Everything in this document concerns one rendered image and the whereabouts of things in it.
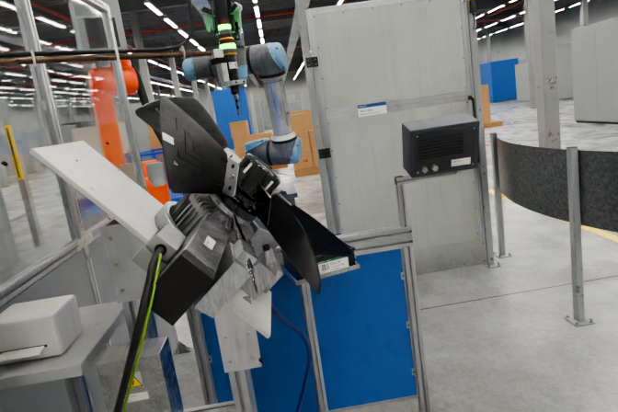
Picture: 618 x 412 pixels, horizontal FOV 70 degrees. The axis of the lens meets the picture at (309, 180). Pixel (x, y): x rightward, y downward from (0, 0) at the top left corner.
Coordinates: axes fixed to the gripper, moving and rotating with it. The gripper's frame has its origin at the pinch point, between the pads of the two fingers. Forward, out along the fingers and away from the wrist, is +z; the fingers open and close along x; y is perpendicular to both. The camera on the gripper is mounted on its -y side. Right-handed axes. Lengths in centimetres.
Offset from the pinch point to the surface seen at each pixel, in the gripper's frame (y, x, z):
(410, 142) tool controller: 47, -57, -33
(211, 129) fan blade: 31.8, 8.1, -2.7
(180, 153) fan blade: 34.9, 10.2, 31.7
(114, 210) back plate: 46, 30, 22
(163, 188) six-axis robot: 97, 125, -369
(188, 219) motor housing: 52, 15, 16
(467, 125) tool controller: 44, -78, -32
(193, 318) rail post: 103, 33, -38
